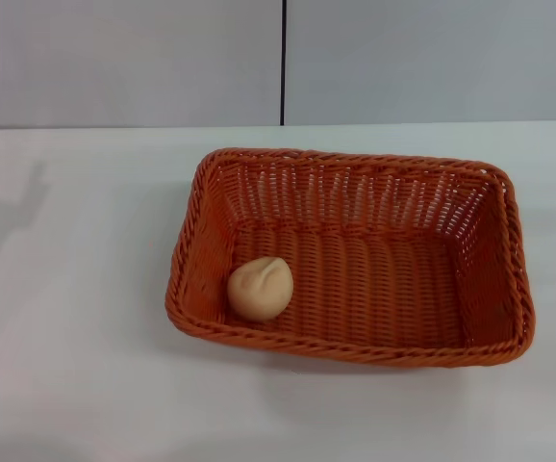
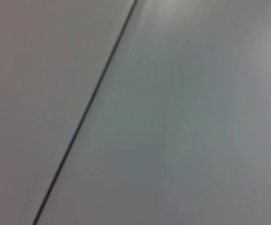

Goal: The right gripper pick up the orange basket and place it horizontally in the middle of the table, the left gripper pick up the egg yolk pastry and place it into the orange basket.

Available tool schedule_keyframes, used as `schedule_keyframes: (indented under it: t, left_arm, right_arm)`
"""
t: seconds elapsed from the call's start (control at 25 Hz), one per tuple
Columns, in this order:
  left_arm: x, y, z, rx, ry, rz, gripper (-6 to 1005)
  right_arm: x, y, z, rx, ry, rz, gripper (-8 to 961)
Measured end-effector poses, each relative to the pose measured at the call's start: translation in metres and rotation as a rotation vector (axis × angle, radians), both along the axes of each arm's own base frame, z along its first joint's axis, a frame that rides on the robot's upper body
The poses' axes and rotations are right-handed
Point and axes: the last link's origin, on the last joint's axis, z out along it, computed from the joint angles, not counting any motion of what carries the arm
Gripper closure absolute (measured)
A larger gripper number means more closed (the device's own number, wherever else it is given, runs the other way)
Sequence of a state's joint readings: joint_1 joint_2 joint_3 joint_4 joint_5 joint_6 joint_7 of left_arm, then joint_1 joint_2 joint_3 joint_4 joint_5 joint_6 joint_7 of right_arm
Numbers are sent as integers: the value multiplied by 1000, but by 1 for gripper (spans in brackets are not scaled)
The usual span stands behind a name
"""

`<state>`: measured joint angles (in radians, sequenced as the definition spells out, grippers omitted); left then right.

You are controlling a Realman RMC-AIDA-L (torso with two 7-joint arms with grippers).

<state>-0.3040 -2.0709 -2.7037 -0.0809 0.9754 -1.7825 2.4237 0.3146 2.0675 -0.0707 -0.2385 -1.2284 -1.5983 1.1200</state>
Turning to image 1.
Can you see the round beige steamed bun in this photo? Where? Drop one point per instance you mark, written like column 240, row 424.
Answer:
column 261, row 291

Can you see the orange woven plastic basket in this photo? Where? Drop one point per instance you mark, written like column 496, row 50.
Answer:
column 379, row 284

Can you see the black vertical wall strip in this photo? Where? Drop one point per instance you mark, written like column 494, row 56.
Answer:
column 284, row 62

